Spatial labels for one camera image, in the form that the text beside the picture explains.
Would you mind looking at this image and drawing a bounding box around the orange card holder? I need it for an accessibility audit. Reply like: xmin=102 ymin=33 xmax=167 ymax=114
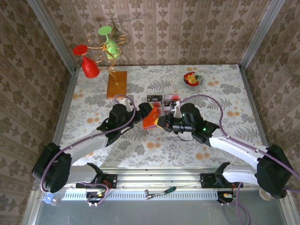
xmin=142 ymin=106 xmax=165 ymax=131

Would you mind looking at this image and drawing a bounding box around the clear acrylic card stand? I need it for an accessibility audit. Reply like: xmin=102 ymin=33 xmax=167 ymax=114
xmin=146 ymin=93 xmax=181 ymax=119

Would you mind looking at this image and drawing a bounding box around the glass candy bowl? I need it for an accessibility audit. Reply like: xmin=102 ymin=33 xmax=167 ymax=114
xmin=182 ymin=67 xmax=205 ymax=88

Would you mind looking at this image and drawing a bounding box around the red plastic wine glass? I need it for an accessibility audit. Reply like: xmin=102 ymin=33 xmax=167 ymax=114
xmin=72 ymin=44 xmax=101 ymax=79

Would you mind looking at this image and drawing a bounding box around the green plastic wine glass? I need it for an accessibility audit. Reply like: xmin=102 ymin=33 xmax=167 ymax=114
xmin=97 ymin=25 xmax=121 ymax=60

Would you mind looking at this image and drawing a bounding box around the glass jar dark lid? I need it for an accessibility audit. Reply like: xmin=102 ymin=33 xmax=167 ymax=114
xmin=259 ymin=187 xmax=288 ymax=202

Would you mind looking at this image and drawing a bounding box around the blue plug connector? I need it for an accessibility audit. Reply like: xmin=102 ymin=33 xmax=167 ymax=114
xmin=42 ymin=193 xmax=59 ymax=207

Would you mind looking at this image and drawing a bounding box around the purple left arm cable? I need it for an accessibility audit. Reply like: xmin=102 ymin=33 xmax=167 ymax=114
xmin=40 ymin=94 xmax=137 ymax=193

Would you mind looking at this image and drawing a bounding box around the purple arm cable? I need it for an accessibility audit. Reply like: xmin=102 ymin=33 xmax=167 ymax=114
xmin=40 ymin=94 xmax=137 ymax=193
xmin=179 ymin=94 xmax=300 ymax=194

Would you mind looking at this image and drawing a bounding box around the gold wire rack wooden base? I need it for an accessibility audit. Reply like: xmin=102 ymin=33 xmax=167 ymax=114
xmin=86 ymin=32 xmax=128 ymax=99

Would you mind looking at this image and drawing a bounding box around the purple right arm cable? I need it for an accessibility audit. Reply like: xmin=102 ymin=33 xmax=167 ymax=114
xmin=179 ymin=94 xmax=300 ymax=194

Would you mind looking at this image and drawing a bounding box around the aluminium table edge rail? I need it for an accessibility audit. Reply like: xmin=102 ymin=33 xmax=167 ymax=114
xmin=52 ymin=67 xmax=79 ymax=150
xmin=239 ymin=65 xmax=270 ymax=148

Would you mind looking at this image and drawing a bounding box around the aluminium mounting rail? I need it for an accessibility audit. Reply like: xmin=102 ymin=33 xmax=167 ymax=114
xmin=31 ymin=166 xmax=293 ymax=191

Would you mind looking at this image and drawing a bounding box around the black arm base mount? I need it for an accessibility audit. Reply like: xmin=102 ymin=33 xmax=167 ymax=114
xmin=75 ymin=173 xmax=118 ymax=189
xmin=200 ymin=172 xmax=244 ymax=189

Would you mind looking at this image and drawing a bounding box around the ratchet wrench green handle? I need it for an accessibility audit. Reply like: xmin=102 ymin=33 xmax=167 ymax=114
xmin=144 ymin=186 xmax=177 ymax=200

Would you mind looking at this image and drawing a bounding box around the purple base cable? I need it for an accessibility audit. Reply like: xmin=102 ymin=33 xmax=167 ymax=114
xmin=85 ymin=182 xmax=110 ymax=208
xmin=221 ymin=182 xmax=253 ymax=225

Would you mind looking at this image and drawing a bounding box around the slotted grey cable duct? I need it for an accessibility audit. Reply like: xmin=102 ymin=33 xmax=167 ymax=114
xmin=55 ymin=190 xmax=221 ymax=202

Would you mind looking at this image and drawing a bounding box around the aluminium frame post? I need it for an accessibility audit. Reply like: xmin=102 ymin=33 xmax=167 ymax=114
xmin=239 ymin=0 xmax=285 ymax=70
xmin=26 ymin=0 xmax=78 ymax=71

